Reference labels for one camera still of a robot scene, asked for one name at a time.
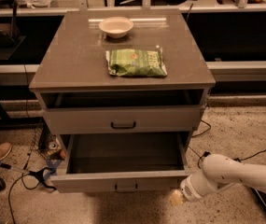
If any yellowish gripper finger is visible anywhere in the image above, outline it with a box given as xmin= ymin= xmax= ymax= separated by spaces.
xmin=169 ymin=189 xmax=184 ymax=206

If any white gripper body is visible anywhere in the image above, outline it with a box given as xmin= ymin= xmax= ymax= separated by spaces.
xmin=180 ymin=171 xmax=218 ymax=202

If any grey drawer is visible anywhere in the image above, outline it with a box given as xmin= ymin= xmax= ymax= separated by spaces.
xmin=43 ymin=106 xmax=203 ymax=134
xmin=50 ymin=133 xmax=191 ymax=193

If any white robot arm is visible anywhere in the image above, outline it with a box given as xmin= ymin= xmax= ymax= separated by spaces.
xmin=169 ymin=154 xmax=266 ymax=206

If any grey drawer cabinet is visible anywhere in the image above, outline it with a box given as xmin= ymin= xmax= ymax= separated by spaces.
xmin=28 ymin=8 xmax=217 ymax=147

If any blue tape cross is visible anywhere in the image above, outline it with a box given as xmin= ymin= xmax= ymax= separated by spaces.
xmin=44 ymin=160 xmax=62 ymax=180

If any green chip bag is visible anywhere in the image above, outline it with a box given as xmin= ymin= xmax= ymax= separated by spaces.
xmin=105 ymin=49 xmax=167 ymax=77

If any black reacher grabber tool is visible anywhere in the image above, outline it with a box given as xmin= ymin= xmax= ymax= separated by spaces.
xmin=0 ymin=162 xmax=55 ymax=189

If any white paper bowl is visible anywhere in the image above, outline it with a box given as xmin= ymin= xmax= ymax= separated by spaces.
xmin=99 ymin=17 xmax=133 ymax=38

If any black floor cable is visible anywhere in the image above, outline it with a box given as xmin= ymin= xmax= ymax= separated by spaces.
xmin=188 ymin=119 xmax=266 ymax=170

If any wire basket with cans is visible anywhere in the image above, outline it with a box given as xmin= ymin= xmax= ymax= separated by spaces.
xmin=31 ymin=122 xmax=65 ymax=161

